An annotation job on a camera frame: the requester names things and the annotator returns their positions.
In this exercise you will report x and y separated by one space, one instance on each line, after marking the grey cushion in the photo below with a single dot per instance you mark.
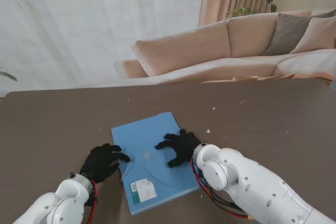
286 35

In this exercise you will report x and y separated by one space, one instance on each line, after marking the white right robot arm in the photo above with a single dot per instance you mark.
257 182

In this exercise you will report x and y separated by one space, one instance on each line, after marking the round wooden tray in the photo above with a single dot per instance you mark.
245 78

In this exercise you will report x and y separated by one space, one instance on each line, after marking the wooden coffee table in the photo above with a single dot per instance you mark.
273 77

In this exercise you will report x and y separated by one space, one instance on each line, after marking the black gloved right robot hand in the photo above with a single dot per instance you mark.
183 148

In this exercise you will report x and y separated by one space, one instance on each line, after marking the beige cushion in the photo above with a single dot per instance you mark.
317 35

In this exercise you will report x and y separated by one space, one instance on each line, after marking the white sheer curtain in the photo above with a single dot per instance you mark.
105 24

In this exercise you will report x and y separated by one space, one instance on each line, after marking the small green plant leaves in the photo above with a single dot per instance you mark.
9 75

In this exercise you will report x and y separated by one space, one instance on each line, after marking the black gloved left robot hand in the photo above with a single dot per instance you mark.
102 161

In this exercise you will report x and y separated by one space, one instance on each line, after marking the beige sofa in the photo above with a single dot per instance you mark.
183 48

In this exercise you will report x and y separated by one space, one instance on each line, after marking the blue file folder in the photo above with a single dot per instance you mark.
152 171

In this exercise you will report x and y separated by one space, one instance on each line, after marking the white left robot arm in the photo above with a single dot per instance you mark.
60 203

